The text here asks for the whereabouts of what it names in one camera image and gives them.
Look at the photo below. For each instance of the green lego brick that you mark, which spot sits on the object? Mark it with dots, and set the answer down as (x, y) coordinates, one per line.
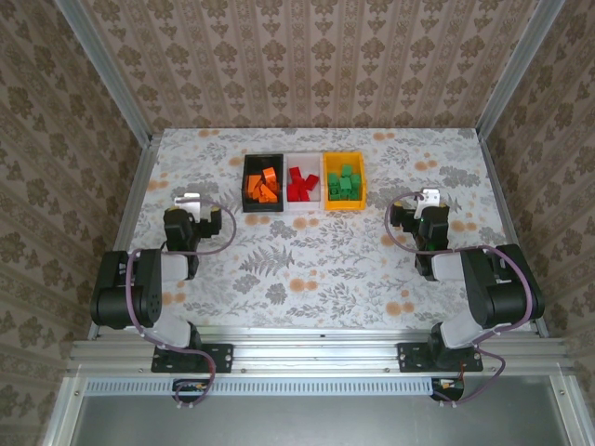
(345, 186)
(347, 170)
(355, 181)
(334, 179)
(354, 194)
(334, 192)

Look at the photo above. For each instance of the red lego brick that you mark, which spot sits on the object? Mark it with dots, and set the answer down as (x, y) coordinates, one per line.
(312, 181)
(294, 174)
(302, 184)
(306, 195)
(294, 191)

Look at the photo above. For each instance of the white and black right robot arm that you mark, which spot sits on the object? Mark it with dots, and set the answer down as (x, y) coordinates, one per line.
(502, 297)

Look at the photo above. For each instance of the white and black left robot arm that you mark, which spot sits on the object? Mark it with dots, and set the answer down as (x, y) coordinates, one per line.
(139, 288)

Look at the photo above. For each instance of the floral patterned table cover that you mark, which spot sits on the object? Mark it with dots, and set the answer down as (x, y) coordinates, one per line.
(418, 153)

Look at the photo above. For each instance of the black plastic bin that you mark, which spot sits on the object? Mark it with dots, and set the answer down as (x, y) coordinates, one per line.
(253, 162)

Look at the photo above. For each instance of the yellow plastic bin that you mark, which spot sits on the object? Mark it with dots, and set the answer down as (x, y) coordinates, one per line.
(358, 160)

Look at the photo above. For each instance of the white plastic bin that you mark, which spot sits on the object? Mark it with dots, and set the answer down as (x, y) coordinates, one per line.
(309, 162)

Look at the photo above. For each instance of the aluminium mounting beam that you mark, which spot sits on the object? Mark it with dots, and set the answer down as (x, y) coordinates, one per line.
(316, 353)

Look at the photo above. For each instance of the grey metal tray panel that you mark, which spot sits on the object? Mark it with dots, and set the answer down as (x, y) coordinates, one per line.
(316, 423)

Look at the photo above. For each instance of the aluminium table side rail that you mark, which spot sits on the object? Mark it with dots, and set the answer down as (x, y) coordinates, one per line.
(131, 209)
(506, 209)

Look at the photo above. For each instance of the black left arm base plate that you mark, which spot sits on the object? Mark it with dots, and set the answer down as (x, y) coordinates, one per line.
(219, 358)

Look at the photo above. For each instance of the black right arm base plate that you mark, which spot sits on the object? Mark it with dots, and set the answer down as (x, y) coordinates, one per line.
(410, 358)

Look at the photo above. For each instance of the aluminium frame post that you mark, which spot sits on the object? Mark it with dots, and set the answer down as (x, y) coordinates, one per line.
(518, 69)
(104, 69)

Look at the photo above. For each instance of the aluminium lower frame rail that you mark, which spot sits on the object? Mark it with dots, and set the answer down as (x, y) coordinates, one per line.
(572, 413)
(64, 413)

